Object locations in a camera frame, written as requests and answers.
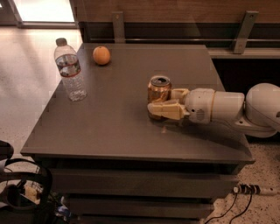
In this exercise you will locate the orange fruit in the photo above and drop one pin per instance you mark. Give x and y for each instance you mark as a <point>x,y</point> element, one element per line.
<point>101,55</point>

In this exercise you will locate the right metal shelf bracket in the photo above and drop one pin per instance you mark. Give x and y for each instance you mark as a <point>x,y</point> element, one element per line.
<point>246,26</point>

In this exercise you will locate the orange soda can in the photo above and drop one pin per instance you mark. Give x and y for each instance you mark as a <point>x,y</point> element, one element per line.
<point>159,88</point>

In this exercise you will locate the clear plastic water bottle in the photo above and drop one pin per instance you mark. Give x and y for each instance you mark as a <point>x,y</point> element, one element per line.
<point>69,68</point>

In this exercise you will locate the white power strip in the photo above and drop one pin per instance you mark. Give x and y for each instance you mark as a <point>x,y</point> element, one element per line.
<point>256,190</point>

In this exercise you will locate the grey drawer cabinet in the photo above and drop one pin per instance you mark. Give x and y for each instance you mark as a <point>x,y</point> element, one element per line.
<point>117,166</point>

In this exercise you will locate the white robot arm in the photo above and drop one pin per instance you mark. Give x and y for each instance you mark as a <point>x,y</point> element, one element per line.
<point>256,113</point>

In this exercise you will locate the left metal shelf bracket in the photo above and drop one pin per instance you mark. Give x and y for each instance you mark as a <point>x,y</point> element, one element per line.
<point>118,27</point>

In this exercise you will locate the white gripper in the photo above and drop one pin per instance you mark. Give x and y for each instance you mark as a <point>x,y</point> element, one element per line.
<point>199,104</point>

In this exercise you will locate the metal shelf bracket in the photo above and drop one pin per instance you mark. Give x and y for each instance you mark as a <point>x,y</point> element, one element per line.
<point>246,26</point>
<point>118,27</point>

